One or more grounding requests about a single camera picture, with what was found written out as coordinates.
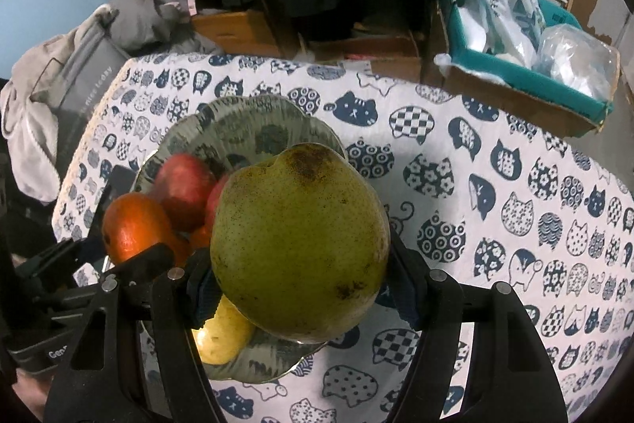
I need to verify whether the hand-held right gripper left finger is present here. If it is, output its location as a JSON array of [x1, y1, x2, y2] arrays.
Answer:
[[44, 252, 221, 423]]

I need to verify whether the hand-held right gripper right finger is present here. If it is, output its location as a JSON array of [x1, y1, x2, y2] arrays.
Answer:
[[384, 232, 569, 423]]

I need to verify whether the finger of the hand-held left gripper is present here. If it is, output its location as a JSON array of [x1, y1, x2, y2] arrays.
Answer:
[[101, 245, 175, 281]]

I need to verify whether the large orange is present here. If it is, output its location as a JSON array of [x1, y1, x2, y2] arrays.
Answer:
[[101, 192, 191, 266]]

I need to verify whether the yellow pear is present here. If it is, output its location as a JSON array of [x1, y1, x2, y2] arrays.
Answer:
[[195, 294, 256, 365]]

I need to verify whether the red apple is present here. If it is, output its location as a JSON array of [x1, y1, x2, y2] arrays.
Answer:
[[153, 154, 219, 233], [204, 172, 233, 230]]

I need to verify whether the yellow-green pear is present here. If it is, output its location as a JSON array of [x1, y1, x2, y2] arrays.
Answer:
[[209, 143, 392, 345]]

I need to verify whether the green patterned glass bowl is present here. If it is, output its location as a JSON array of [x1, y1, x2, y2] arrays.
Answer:
[[134, 95, 348, 384]]

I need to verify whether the black phone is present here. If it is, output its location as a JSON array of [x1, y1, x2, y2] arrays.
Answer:
[[89, 164, 138, 250]]

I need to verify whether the cat print tablecloth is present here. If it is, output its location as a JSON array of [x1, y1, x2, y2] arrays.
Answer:
[[52, 51, 634, 423]]

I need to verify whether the grey fabric bag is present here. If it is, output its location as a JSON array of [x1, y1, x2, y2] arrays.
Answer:
[[32, 27, 132, 171]]

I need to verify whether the cardboard box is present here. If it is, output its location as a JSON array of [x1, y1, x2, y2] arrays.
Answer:
[[421, 2, 622, 139]]

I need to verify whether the grey clothes pile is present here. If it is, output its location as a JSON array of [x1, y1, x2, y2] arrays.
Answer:
[[106, 0, 223, 57]]

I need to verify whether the teal plastic crate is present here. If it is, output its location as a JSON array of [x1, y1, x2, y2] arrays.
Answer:
[[441, 0, 612, 119]]

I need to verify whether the clear plastic bag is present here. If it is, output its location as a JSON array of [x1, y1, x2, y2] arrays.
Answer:
[[532, 24, 622, 99]]

